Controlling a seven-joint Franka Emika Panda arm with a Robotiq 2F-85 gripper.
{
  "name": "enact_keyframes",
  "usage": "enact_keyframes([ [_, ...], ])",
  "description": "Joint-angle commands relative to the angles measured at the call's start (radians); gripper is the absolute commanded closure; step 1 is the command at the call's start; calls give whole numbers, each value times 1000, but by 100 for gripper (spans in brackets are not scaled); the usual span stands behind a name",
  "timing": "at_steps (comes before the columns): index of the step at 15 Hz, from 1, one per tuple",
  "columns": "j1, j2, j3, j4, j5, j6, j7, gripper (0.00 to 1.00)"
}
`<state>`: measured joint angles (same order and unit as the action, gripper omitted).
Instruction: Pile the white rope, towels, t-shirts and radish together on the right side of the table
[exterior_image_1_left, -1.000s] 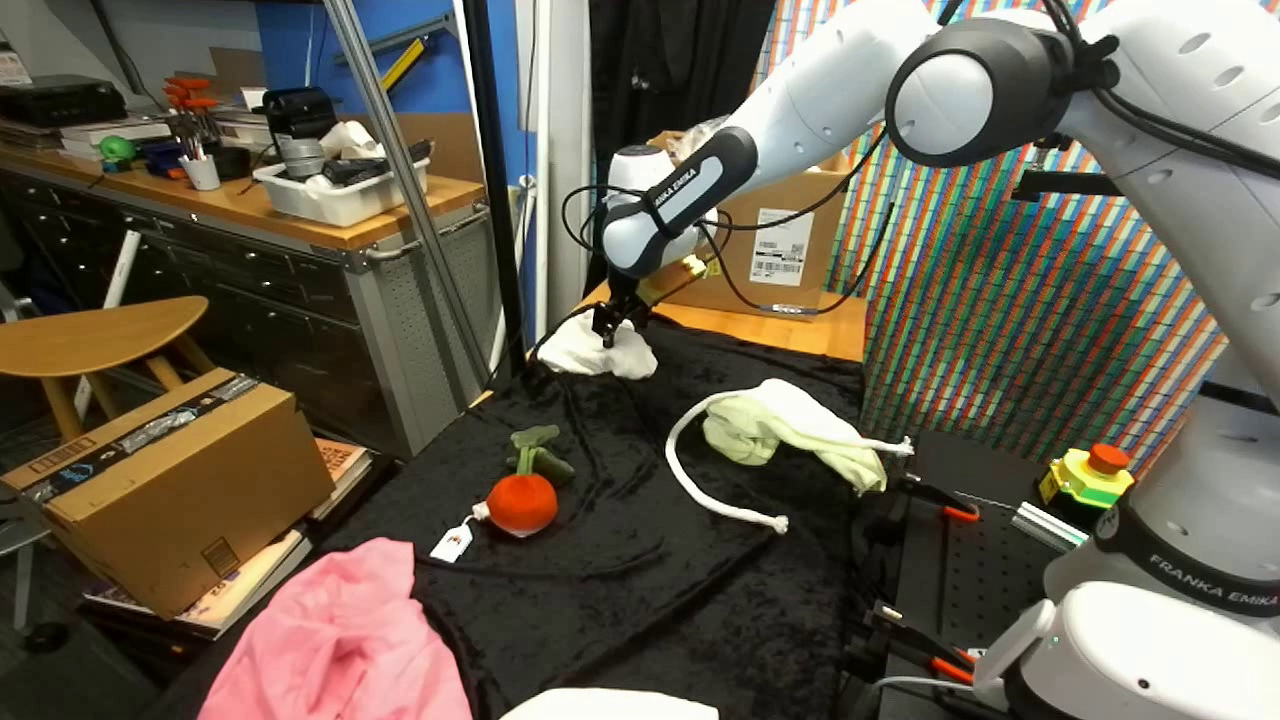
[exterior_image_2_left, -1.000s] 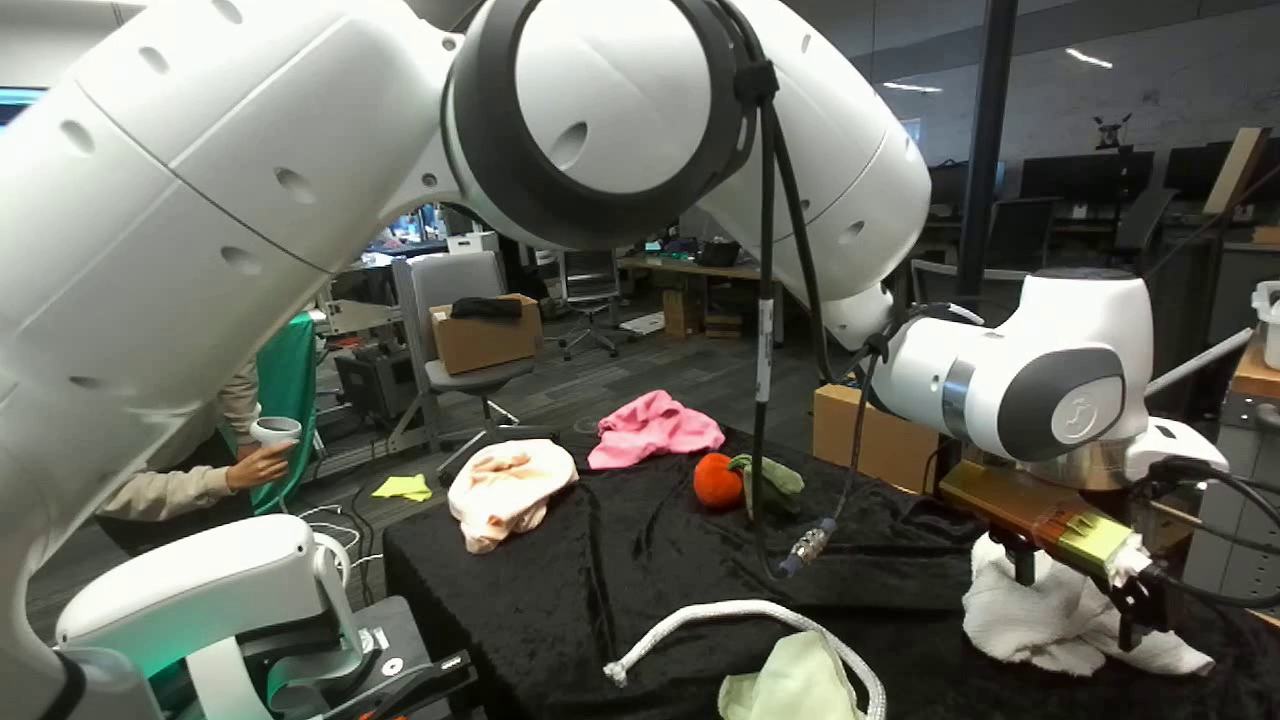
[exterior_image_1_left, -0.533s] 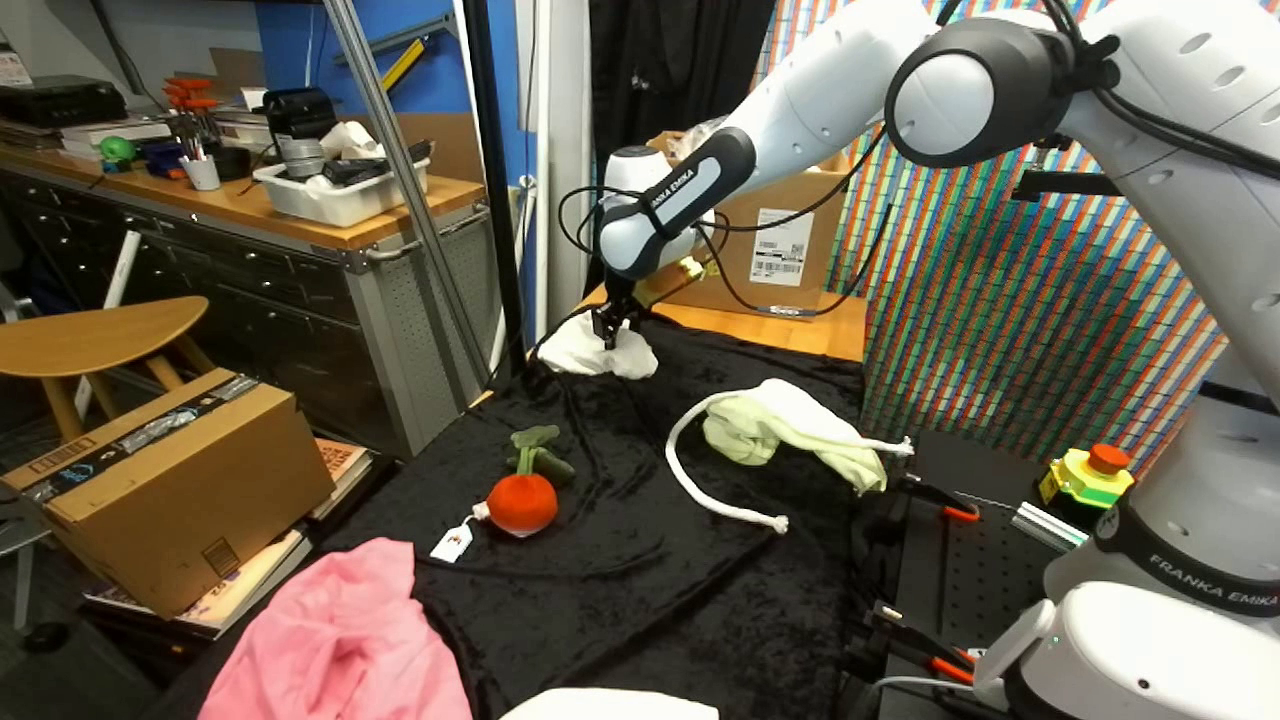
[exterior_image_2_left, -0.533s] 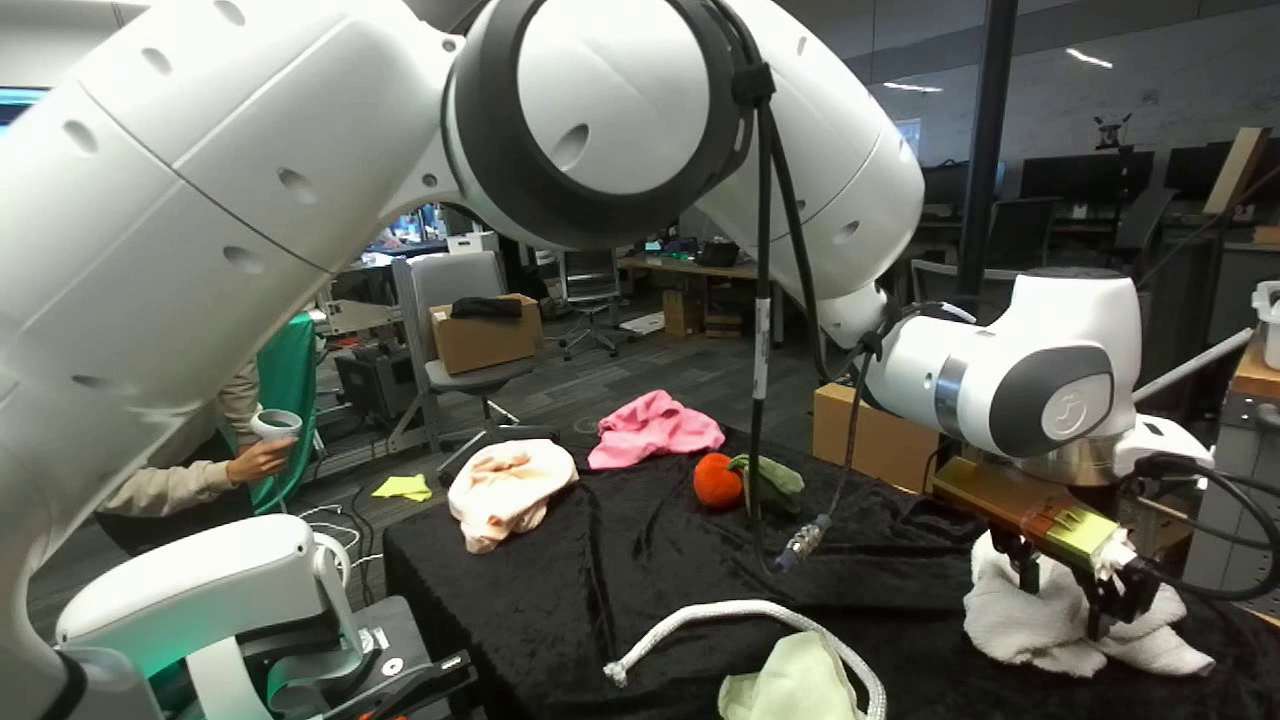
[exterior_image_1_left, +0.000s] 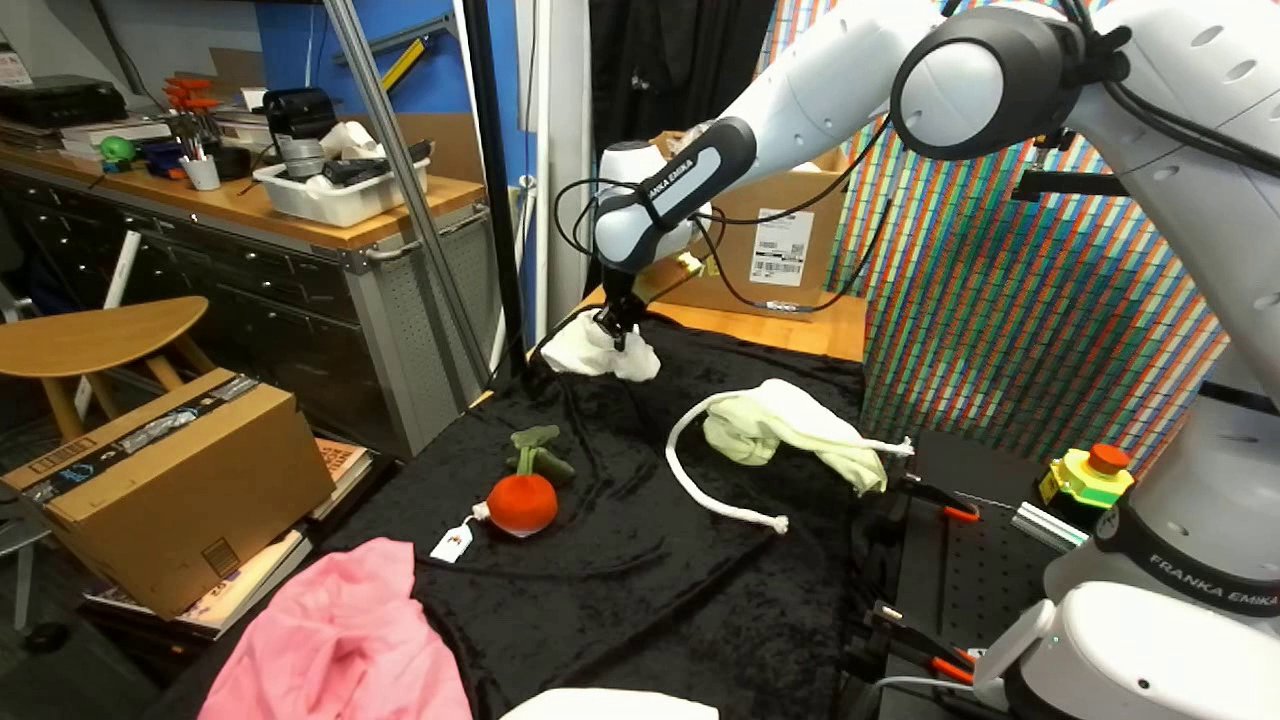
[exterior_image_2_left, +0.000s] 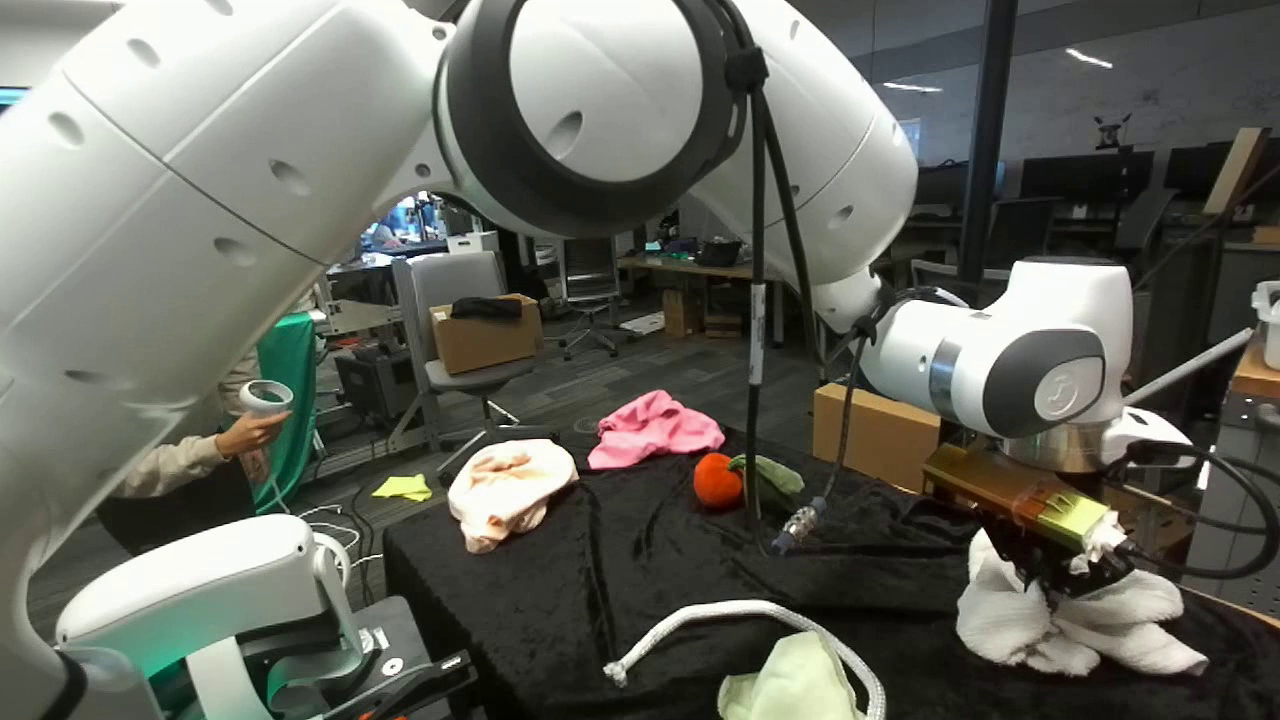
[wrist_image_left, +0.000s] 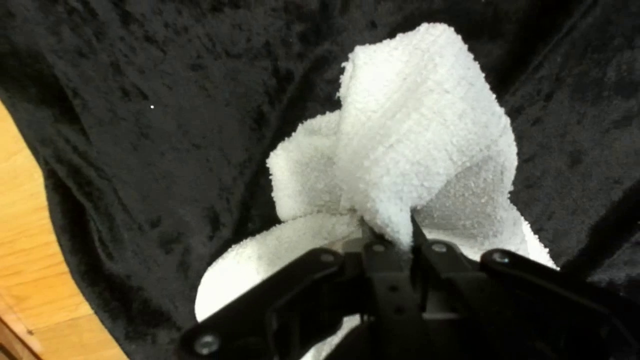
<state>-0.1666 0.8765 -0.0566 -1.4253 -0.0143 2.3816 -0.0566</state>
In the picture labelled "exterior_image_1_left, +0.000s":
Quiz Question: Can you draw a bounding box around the pale yellow-green towel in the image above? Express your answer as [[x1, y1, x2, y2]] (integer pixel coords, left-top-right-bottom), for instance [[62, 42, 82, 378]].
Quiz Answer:
[[697, 375, 892, 497]]

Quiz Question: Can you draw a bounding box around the black cylindrical device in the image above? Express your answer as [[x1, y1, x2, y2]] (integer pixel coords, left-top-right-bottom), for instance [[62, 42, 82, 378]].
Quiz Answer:
[[259, 89, 339, 185]]

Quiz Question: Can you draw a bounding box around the wooden stool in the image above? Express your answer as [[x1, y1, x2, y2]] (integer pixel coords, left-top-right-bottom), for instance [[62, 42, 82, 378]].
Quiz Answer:
[[0, 292, 216, 442]]

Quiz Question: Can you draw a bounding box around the cream peach t-shirt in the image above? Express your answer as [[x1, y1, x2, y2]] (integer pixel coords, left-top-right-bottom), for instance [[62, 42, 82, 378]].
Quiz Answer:
[[496, 682, 725, 720]]

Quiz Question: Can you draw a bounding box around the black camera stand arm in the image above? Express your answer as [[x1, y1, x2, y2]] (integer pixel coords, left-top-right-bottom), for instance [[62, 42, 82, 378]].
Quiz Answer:
[[1013, 165, 1134, 203]]

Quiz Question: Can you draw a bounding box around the orange-handled clamp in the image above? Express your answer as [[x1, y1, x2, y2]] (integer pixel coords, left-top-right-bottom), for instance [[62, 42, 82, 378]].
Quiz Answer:
[[892, 471, 1014, 529], [863, 598, 985, 688]]

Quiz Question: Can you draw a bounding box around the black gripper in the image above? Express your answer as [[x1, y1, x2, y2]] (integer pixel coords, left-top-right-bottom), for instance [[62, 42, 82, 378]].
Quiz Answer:
[[595, 256, 659, 352]]

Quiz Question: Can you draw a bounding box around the yellow red emergency stop button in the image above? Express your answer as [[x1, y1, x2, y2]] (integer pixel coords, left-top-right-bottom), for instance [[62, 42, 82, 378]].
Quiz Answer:
[[1035, 436, 1139, 514]]

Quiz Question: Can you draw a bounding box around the white towel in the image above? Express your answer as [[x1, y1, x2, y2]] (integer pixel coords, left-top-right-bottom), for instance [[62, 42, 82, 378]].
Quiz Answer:
[[530, 307, 665, 387]]

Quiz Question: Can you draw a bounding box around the silver metal pole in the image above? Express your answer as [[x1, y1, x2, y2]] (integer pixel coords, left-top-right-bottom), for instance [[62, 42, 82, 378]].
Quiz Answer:
[[318, 0, 496, 403]]

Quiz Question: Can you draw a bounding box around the black flat case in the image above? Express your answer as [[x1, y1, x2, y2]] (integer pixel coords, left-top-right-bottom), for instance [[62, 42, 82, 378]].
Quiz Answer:
[[0, 79, 131, 132]]

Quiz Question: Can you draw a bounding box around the white rope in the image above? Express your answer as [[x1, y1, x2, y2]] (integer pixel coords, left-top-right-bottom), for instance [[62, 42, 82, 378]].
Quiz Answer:
[[659, 383, 920, 536]]

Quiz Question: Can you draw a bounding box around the light wooden board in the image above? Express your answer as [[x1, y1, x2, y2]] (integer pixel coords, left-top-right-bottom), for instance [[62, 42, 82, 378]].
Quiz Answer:
[[579, 256, 870, 368]]

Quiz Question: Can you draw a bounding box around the white plastic bin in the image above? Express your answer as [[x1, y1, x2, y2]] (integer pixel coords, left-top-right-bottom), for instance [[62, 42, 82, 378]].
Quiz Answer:
[[250, 156, 430, 232]]

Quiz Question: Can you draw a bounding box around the white cup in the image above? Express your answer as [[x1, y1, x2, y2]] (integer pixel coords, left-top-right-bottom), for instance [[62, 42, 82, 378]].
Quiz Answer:
[[178, 153, 223, 196]]

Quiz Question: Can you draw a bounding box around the pink t-shirt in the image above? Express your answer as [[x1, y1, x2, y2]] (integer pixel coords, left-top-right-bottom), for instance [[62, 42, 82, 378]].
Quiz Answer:
[[197, 533, 477, 720]]

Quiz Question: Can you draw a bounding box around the black curtain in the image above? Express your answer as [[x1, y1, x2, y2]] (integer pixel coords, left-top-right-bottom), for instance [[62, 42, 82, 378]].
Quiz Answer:
[[584, 0, 777, 292]]

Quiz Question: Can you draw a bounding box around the black vertical pole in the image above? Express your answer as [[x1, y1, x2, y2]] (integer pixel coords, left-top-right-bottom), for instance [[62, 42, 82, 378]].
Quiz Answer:
[[457, 0, 537, 391]]

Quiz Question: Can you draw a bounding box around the cardboard box with labels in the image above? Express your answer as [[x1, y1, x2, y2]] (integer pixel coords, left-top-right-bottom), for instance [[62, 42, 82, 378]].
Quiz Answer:
[[690, 142, 854, 325]]

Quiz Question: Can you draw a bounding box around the cardboard box with black tape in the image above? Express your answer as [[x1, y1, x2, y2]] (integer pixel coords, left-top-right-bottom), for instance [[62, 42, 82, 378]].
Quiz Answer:
[[0, 368, 337, 618]]

